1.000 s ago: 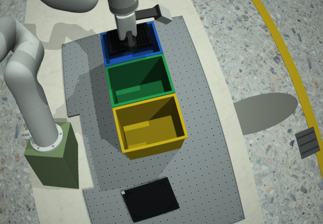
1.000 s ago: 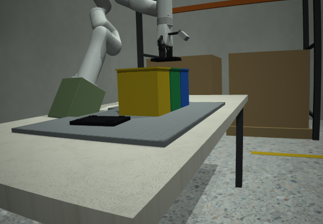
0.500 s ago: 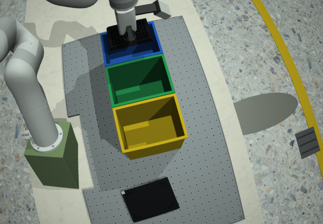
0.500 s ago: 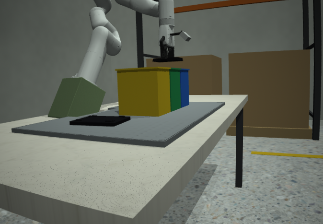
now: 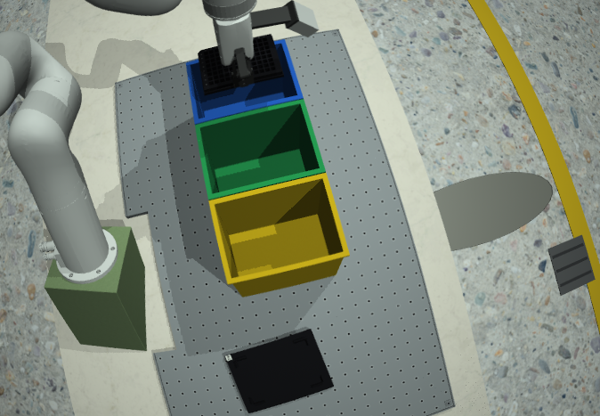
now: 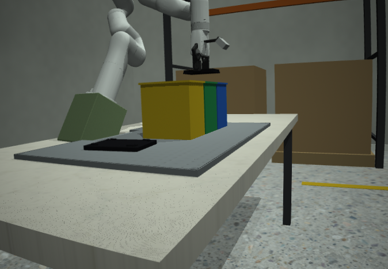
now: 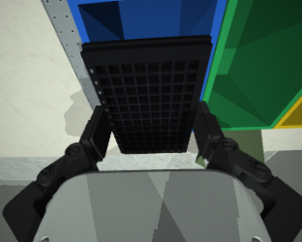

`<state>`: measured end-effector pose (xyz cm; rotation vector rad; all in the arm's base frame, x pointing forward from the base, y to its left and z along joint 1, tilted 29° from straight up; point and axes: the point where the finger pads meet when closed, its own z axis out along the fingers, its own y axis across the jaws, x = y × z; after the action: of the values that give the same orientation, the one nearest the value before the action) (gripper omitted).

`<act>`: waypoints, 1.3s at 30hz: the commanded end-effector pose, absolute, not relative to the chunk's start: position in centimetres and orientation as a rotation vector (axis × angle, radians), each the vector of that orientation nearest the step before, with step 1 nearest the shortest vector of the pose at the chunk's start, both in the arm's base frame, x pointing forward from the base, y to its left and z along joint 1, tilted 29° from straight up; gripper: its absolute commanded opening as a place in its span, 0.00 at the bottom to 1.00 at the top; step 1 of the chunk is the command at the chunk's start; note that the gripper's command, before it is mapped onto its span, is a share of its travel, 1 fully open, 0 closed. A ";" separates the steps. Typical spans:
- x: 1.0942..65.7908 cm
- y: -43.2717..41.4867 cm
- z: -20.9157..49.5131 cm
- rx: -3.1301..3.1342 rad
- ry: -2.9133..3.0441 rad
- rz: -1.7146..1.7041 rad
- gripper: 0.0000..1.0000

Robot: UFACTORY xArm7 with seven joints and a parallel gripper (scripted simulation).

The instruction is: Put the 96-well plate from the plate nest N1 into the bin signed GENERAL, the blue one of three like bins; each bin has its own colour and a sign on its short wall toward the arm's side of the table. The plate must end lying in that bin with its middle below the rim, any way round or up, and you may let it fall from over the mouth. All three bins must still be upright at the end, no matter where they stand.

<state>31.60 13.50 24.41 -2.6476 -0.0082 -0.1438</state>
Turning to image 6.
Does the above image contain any blue open-top bin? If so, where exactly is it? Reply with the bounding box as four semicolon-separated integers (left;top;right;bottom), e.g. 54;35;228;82
216;82;228;130

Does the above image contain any yellow open bin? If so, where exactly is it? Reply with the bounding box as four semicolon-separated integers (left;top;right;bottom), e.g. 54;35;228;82
138;80;205;140

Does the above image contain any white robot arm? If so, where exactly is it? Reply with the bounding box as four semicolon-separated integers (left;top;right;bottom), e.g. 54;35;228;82
86;0;230;103

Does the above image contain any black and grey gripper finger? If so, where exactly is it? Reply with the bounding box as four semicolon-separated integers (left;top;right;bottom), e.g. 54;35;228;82
201;56;210;69
192;43;201;71

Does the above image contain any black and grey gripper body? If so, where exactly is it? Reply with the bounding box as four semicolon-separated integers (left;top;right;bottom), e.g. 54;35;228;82
191;29;210;57

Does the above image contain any green open-top bin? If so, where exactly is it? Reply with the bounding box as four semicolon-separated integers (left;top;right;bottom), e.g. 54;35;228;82
203;81;217;134

